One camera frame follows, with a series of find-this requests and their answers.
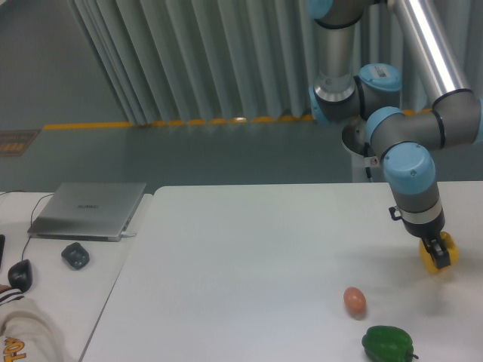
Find black mouse cable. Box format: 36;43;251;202
0;190;56;262

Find yellow bell pepper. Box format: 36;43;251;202
419;232;459;275

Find cream sleeved forearm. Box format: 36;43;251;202
1;285;64;361

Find black computer mouse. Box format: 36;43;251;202
8;259;32;293

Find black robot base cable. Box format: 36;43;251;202
363;142;378;183

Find silver closed laptop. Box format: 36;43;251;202
28;183;146;242

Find brown egg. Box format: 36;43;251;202
343;287;367;314

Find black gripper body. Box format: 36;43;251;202
404;215;445;239

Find black power adapter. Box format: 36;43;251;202
61;242;90;270

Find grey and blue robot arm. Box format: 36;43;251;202
307;1;482;272

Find green bell pepper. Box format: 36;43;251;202
361;325;419;362

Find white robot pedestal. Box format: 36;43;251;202
342;116;385;183

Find black device at left edge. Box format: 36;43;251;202
0;234;6;268

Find grey pleated curtain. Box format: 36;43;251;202
67;0;483;125

